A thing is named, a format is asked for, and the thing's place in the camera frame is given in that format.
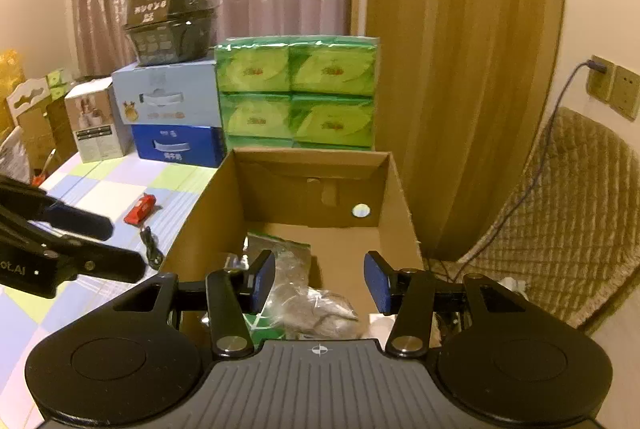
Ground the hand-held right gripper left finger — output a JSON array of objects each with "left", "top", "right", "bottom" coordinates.
[{"left": 112, "top": 250, "right": 277, "bottom": 358}]

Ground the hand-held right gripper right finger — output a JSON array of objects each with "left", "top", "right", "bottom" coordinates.
[{"left": 363, "top": 251, "right": 531, "bottom": 358}]

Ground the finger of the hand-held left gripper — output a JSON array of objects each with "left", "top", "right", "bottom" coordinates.
[
  {"left": 27, "top": 231, "right": 147, "bottom": 283},
  {"left": 0, "top": 176, "right": 115, "bottom": 241}
]

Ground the silver foil packet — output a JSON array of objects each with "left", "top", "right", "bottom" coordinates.
[{"left": 220, "top": 251, "right": 256, "bottom": 275}]

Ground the clear bag with green header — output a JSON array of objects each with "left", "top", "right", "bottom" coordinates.
[{"left": 245, "top": 231, "right": 361, "bottom": 340}]

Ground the green packet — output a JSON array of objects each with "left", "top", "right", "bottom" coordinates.
[{"left": 244, "top": 311, "right": 287, "bottom": 342}]

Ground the brown cardboard box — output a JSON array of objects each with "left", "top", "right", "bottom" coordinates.
[{"left": 157, "top": 148, "right": 426, "bottom": 345}]

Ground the checkered desktop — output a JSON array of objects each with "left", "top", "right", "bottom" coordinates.
[{"left": 0, "top": 149, "right": 223, "bottom": 360}]

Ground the small red packet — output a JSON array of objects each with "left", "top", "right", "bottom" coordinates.
[{"left": 124, "top": 194, "right": 157, "bottom": 226}]

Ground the brown carton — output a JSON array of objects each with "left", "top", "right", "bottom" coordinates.
[{"left": 17, "top": 101, "right": 78, "bottom": 164}]

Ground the silver foil bag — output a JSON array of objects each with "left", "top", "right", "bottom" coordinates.
[{"left": 0, "top": 126, "right": 31, "bottom": 182}]

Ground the white box with photo print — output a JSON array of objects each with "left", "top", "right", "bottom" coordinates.
[{"left": 64, "top": 76, "right": 133, "bottom": 164}]

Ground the dark blue carton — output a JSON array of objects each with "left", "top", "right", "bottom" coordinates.
[{"left": 131, "top": 124, "right": 226, "bottom": 168}]

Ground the white cutout box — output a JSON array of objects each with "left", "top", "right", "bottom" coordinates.
[{"left": 6, "top": 79, "right": 53, "bottom": 124}]

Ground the small green box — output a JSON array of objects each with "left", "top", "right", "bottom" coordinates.
[{"left": 46, "top": 69, "right": 76, "bottom": 100}]

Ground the light blue carton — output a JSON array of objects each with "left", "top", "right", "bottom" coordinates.
[{"left": 111, "top": 59, "right": 223, "bottom": 128}]

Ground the yellow bag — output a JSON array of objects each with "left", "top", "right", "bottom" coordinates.
[{"left": 0, "top": 50, "right": 26, "bottom": 130}]

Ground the stack of green tissue packs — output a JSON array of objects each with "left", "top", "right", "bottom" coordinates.
[{"left": 214, "top": 35, "right": 381, "bottom": 152}]

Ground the quilted beige chair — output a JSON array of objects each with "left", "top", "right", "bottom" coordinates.
[{"left": 425, "top": 106, "right": 640, "bottom": 327}]

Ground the wooden board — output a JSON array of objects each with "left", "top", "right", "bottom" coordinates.
[{"left": 350, "top": 0, "right": 368, "bottom": 37}]

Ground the black cable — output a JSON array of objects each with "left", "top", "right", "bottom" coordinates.
[{"left": 140, "top": 226, "right": 166, "bottom": 267}]

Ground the red handled screwdriver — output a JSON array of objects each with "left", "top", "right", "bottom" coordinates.
[{"left": 32, "top": 149, "right": 57, "bottom": 184}]

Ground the grey charger cable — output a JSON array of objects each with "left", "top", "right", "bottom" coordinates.
[{"left": 452, "top": 56, "right": 608, "bottom": 282}]

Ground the beige wall socket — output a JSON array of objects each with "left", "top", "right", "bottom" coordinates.
[
  {"left": 610, "top": 66, "right": 640, "bottom": 120},
  {"left": 585, "top": 56, "right": 618, "bottom": 102}
]

